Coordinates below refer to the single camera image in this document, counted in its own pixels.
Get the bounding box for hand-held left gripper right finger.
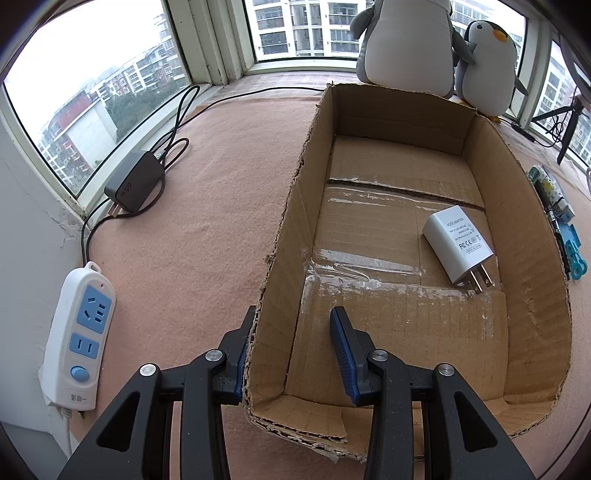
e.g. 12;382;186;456
329;306;536;480

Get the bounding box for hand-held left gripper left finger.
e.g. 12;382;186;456
58;305;257;480

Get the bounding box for cardboard box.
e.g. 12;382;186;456
242;82;573;462

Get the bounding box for blue ring-handled clip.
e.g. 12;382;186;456
560;225;588;282

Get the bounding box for white patterned pen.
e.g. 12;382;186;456
540;166;576;220

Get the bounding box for pink blanket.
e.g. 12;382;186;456
69;69;591;480

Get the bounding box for white plug charger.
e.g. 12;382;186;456
421;208;496;294

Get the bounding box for white power strip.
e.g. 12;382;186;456
39;261;116;411

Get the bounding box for black power adapter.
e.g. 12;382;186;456
104;150;166;219

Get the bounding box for large grey penguin plush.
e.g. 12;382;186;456
351;0;476;100

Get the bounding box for small black penguin plush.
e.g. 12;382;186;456
455;21;529;121

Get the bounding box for black tripod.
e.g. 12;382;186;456
531;92;591;165

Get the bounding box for white power strip cord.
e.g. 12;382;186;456
59;405;75;457

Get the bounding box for black adapter cable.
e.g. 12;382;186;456
81;84;326;268

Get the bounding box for thin black cable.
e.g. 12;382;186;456
510;119;561;148

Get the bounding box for white window frame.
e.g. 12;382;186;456
0;0;591;222

